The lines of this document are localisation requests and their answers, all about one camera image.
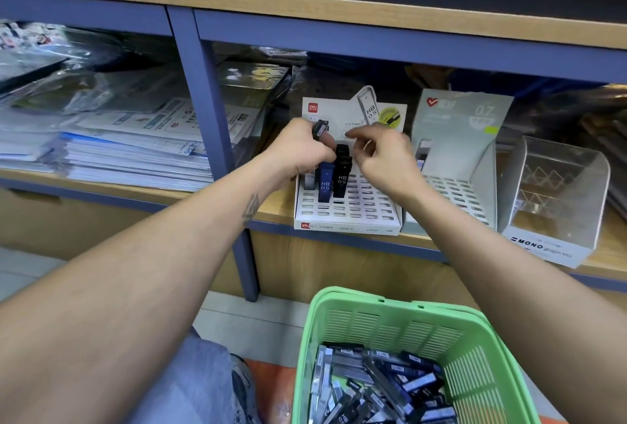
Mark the person's left hand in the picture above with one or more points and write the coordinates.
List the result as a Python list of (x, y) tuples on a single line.
[(294, 150)]

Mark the person's right hand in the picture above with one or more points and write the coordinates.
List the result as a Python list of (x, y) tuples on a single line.
[(387, 159)]

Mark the single lead case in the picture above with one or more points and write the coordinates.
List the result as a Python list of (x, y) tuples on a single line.
[(423, 154)]

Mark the white display box red label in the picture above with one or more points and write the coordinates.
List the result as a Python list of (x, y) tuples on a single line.
[(358, 208)]

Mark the pale green display box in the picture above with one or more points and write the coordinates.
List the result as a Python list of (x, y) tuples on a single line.
[(465, 135)]

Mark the green plastic basket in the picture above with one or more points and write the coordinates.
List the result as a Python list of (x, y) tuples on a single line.
[(411, 316)]

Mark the clear plastic display box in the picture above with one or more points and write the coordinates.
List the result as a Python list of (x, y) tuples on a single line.
[(554, 198)]

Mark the pile of lead cases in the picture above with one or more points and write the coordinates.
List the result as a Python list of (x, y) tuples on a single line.
[(377, 385)]

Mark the person's left forearm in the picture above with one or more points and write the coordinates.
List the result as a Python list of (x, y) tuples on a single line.
[(118, 301)]

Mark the person's right forearm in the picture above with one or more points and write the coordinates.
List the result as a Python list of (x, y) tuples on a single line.
[(529, 311)]

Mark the stack of wrapped paper packs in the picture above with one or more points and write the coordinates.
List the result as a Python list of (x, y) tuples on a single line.
[(137, 130)]

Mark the grey sneaker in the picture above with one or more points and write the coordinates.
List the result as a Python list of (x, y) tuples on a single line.
[(245, 389)]

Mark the colourful printed mat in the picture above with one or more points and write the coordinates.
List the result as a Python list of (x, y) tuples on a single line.
[(277, 394)]

